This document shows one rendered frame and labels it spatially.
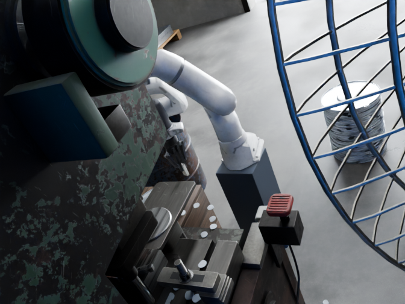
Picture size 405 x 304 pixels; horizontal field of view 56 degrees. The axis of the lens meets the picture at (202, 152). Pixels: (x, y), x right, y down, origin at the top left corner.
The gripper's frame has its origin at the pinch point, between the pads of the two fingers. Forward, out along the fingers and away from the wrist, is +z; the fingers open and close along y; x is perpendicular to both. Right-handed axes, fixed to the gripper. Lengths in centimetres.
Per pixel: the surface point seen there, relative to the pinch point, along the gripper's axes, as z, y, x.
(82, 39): -93, 61, 94
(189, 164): 17.2, -18.7, -23.1
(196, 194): 5.8, 7.8, 13.2
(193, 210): 8.4, 15.0, 16.1
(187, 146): 7.7, -23.5, -24.1
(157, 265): -36, 60, 69
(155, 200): -37, 44, 52
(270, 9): -95, 66, 125
